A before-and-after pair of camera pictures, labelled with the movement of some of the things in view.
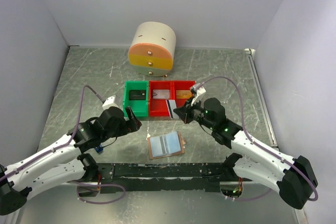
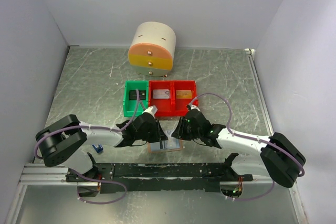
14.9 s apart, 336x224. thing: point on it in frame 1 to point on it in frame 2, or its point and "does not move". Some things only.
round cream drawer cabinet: x=152 y=51 does not move
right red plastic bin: x=181 y=85 does not move
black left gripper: x=133 y=120 to x=159 y=135
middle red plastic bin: x=158 y=107 does not move
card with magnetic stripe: x=171 y=105 to x=160 y=94
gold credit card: x=183 y=94 does not move
